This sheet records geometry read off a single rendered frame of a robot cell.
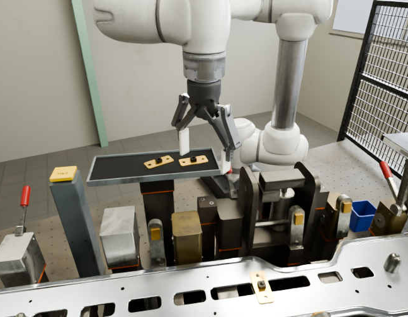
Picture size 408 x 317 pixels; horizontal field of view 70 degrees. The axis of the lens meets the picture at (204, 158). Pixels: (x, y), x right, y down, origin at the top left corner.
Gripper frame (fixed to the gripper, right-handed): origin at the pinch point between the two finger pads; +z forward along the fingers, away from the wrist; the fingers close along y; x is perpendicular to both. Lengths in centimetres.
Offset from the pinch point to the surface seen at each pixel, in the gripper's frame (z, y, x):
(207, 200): 14.1, 0.2, 1.3
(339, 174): 54, 10, 105
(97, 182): 8.2, -22.3, -17.8
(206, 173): 8.3, -3.2, 4.7
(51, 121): 88, -271, 65
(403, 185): 10, 40, 38
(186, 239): 17.7, 3.5, -10.8
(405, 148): 21, 35, 88
